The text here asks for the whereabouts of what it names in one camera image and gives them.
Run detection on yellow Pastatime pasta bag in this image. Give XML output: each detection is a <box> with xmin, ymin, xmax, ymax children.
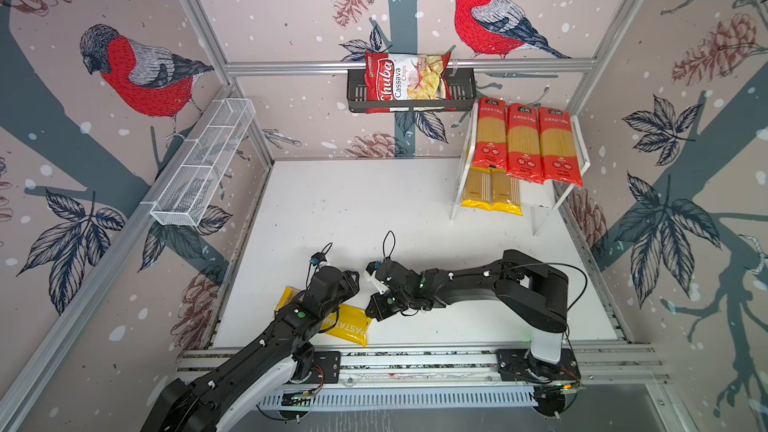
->
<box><xmin>274</xmin><ymin>286</ymin><xmax>373</xmax><ymax>348</ymax></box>

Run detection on yellow pasta bag top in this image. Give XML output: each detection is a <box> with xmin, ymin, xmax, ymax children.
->
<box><xmin>461</xmin><ymin>167</ymin><xmax>492</xmax><ymax>211</ymax></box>

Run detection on red spaghetti bag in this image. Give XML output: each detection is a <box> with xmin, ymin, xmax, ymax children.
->
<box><xmin>538</xmin><ymin>107</ymin><xmax>583</xmax><ymax>187</ymax></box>
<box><xmin>506</xmin><ymin>103</ymin><xmax>544</xmax><ymax>184</ymax></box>
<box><xmin>473</xmin><ymin>98</ymin><xmax>507</xmax><ymax>170</ymax></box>

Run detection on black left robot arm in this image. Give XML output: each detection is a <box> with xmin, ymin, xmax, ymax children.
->
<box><xmin>142</xmin><ymin>265</ymin><xmax>360</xmax><ymax>431</ymax></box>

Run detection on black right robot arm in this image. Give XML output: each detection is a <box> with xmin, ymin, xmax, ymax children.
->
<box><xmin>365</xmin><ymin>249</ymin><xmax>569</xmax><ymax>365</ymax></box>

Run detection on white two-tier shelf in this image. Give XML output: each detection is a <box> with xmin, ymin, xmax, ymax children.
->
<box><xmin>450</xmin><ymin>102</ymin><xmax>591</xmax><ymax>236</ymax></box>

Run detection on red cassava chips bag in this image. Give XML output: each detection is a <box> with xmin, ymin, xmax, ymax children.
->
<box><xmin>364</xmin><ymin>52</ymin><xmax>451</xmax><ymax>102</ymax></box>

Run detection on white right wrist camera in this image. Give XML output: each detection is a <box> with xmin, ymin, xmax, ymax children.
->
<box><xmin>365</xmin><ymin>261</ymin><xmax>388</xmax><ymax>294</ymax></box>

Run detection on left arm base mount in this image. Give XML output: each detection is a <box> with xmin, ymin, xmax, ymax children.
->
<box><xmin>262</xmin><ymin>351</ymin><xmax>341</xmax><ymax>388</ymax></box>

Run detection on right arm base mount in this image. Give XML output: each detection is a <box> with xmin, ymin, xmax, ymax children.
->
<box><xmin>495</xmin><ymin>348</ymin><xmax>581</xmax><ymax>385</ymax></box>

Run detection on white wire mesh basket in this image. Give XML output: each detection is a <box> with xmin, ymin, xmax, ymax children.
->
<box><xmin>150</xmin><ymin>98</ymin><xmax>255</xmax><ymax>227</ymax></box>

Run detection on black wall basket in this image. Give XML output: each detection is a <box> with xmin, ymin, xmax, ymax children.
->
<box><xmin>347</xmin><ymin>68</ymin><xmax>478</xmax><ymax>113</ymax></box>

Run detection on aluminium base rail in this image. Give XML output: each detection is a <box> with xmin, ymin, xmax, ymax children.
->
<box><xmin>173</xmin><ymin>344</ymin><xmax>664</xmax><ymax>391</ymax></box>

